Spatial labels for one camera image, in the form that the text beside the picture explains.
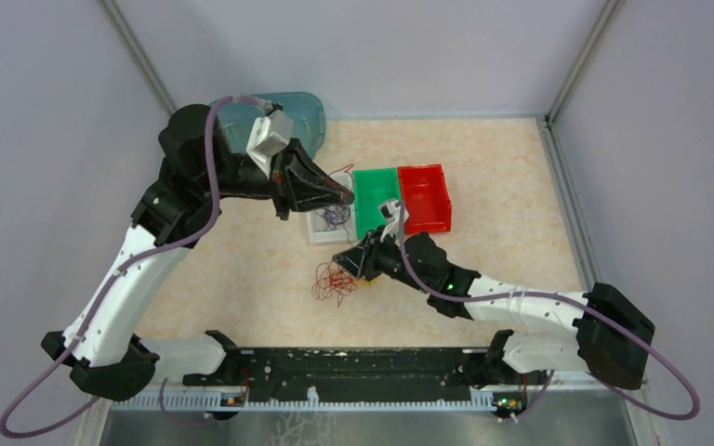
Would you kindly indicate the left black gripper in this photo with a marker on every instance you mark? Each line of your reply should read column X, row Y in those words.
column 298, row 182

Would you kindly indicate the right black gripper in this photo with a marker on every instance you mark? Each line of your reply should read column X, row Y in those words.
column 368, row 255

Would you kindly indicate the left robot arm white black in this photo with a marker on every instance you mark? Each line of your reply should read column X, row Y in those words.
column 105, row 356

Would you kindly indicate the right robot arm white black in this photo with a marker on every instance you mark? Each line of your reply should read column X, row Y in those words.
column 598, row 331

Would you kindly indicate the white plastic bin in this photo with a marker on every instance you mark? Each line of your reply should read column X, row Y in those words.
column 333, row 224

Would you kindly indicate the green plastic bin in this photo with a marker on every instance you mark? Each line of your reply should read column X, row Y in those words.
column 372, row 187

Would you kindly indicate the teal transparent plastic tub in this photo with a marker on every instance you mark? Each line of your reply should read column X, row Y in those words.
column 305, row 109

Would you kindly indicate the red plastic bin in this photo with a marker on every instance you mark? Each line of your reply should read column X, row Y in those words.
column 426, row 197

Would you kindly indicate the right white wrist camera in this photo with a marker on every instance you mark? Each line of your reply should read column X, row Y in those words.
column 391, row 210

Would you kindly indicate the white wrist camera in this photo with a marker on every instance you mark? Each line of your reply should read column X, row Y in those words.
column 391, row 210
column 269, row 135

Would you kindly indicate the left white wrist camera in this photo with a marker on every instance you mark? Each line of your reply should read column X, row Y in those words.
column 269, row 135

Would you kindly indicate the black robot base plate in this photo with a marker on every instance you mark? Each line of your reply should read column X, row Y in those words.
column 355, row 375

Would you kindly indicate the white slotted cable duct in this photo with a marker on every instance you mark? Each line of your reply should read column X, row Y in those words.
column 178, row 400

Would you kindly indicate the left aluminium frame post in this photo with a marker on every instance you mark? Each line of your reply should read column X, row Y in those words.
column 139, row 55

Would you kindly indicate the aluminium frame post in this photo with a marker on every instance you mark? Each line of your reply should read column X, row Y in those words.
column 610, row 9
column 139, row 55

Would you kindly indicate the right aluminium frame post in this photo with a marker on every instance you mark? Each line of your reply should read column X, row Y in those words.
column 610, row 9

